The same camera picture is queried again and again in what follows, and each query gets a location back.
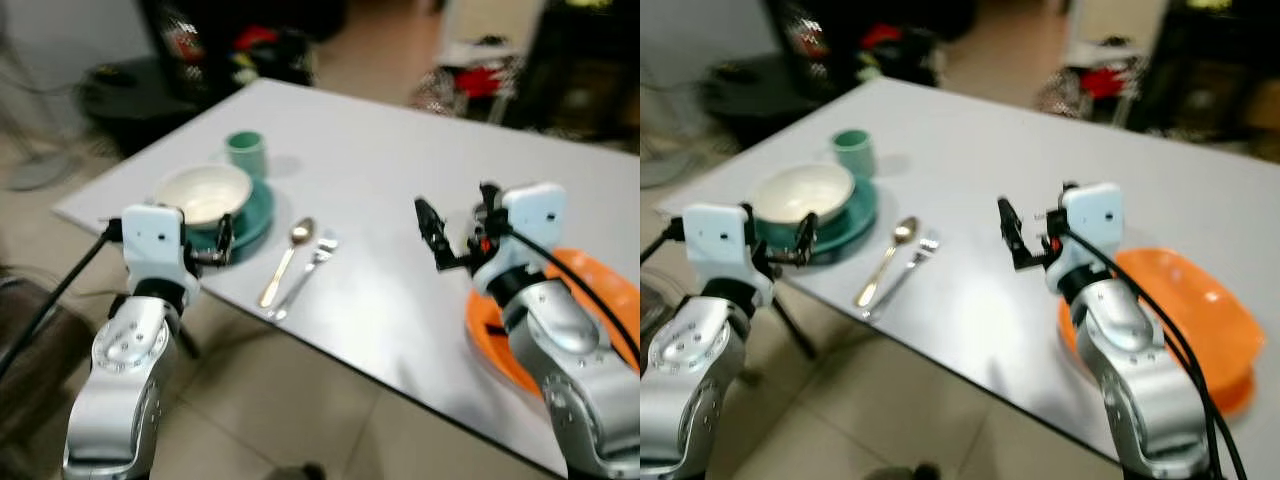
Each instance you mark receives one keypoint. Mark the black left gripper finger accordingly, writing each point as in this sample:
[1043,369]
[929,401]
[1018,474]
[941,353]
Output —
[225,235]
[806,235]

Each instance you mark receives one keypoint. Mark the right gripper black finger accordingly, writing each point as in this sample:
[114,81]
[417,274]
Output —
[490,205]
[1014,232]
[1066,196]
[432,232]

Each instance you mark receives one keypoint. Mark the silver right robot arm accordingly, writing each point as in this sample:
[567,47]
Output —
[1140,370]
[570,350]

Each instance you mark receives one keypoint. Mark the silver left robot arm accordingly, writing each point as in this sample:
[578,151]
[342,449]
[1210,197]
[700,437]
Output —
[120,370]
[690,370]

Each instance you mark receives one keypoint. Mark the teal round plate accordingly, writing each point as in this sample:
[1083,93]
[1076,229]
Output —
[858,215]
[257,215]

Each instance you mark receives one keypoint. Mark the white ceramic bowl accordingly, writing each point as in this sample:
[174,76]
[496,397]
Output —
[205,192]
[803,190]

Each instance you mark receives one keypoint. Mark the gold metal spoon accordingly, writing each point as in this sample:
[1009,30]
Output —
[885,260]
[285,262]

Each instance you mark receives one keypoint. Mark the black table leg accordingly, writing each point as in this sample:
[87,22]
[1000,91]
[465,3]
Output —
[793,325]

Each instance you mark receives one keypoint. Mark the green ceramic cup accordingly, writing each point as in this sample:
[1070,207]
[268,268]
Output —
[854,153]
[247,155]

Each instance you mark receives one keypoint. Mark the silver metal fork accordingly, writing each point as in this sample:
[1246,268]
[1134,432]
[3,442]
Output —
[305,275]
[905,272]

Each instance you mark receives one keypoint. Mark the red item on stand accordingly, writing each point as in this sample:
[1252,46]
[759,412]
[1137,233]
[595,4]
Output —
[480,82]
[1105,82]

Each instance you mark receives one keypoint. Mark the orange plastic plate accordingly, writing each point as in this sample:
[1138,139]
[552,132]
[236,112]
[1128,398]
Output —
[1190,310]
[600,290]

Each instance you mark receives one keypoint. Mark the black round stool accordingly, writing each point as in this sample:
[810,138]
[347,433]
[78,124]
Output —
[135,100]
[750,95]

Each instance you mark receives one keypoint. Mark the grey round fan base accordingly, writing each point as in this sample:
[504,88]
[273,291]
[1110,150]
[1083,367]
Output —
[45,170]
[662,168]

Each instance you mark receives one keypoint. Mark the black cabinet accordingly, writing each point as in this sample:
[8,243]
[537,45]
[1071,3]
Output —
[1210,60]
[580,60]

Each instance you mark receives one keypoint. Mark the dark brown seat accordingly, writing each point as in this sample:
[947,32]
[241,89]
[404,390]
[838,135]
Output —
[35,350]

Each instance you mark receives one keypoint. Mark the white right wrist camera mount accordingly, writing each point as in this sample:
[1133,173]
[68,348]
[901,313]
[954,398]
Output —
[1090,225]
[530,225]

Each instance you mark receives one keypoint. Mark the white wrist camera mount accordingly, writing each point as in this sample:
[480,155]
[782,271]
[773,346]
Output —
[155,240]
[1090,225]
[720,245]
[530,225]

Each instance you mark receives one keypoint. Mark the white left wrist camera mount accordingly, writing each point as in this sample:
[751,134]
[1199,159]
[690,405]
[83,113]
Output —
[155,240]
[720,245]

